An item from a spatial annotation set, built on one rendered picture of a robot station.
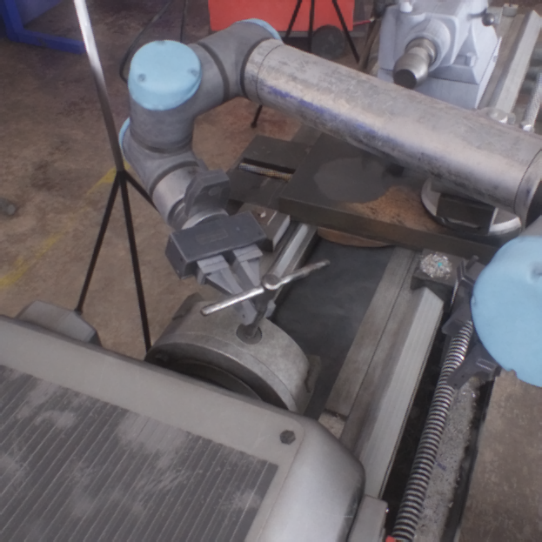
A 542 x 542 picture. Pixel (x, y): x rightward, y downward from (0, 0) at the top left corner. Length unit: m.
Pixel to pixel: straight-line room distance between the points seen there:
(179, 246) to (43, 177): 2.64
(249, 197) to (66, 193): 1.76
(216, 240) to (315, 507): 0.40
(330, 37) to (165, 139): 3.34
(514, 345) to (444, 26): 1.42
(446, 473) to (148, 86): 1.23
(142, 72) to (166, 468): 0.49
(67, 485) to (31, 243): 2.49
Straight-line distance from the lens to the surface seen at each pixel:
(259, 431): 0.68
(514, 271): 0.58
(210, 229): 0.92
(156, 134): 0.94
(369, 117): 0.82
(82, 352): 0.78
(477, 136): 0.76
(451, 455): 1.80
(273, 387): 0.92
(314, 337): 1.57
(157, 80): 0.89
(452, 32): 1.95
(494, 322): 0.61
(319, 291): 1.67
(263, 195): 1.72
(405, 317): 1.46
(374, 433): 1.27
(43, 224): 3.21
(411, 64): 1.77
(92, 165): 3.51
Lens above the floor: 1.91
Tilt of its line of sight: 45 degrees down
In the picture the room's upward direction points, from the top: 2 degrees counter-clockwise
